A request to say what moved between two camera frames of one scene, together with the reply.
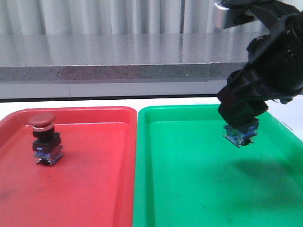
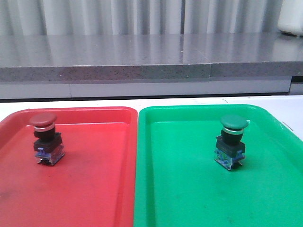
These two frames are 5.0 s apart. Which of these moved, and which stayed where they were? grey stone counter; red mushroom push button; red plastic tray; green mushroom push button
Moved: green mushroom push button
Stayed: red plastic tray; grey stone counter; red mushroom push button
